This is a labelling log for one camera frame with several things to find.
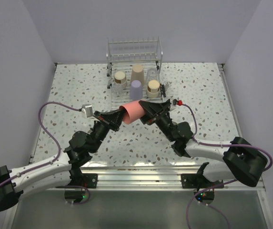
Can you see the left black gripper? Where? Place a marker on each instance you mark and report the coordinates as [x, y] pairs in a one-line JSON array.
[[113, 119]]

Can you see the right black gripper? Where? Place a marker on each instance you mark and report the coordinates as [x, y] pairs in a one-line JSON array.
[[156, 111]]

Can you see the red plastic cup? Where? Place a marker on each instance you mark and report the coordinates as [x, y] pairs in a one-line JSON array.
[[133, 112]]

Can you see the steel cup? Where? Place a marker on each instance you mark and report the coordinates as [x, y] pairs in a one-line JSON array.
[[153, 89], [120, 78]]

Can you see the purple plastic cup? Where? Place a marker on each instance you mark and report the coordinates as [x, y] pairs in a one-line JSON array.
[[136, 90]]

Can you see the large clear glass cup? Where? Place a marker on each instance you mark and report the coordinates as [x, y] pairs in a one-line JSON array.
[[152, 74]]

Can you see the tan paper cup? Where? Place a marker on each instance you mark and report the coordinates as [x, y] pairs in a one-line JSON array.
[[137, 73]]

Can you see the small clear glass cup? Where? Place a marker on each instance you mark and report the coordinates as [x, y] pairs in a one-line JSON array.
[[117, 89]]

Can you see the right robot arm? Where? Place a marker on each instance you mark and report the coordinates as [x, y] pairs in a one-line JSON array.
[[237, 159]]

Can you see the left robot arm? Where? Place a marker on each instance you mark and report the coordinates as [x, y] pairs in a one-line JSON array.
[[78, 153]]

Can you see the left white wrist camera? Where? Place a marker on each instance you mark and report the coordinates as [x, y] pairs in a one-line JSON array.
[[87, 111]]

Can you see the silver wire dish rack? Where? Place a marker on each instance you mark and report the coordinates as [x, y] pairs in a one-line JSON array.
[[135, 60]]

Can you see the aluminium frame rail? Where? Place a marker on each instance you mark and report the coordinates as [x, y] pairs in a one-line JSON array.
[[109, 178]]

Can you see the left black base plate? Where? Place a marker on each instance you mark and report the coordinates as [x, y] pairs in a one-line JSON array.
[[86, 181]]

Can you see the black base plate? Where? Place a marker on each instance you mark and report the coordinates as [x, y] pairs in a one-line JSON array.
[[86, 181], [197, 182]]

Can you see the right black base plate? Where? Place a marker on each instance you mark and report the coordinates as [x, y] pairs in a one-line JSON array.
[[197, 182]]

